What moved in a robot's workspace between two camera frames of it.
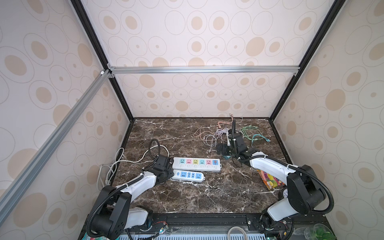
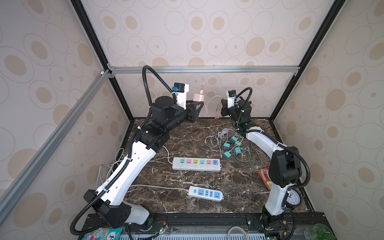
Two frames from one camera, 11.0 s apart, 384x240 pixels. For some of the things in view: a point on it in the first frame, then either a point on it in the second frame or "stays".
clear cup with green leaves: [319, 231] stays
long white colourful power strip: [204, 164] stays
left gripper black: [170, 170] → [189, 107]
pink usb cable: [231, 114] → [202, 92]
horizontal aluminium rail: [294, 69] stays
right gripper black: [225, 146] → [224, 112]
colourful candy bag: [271, 182] stays
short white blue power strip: [188, 175] → [205, 193]
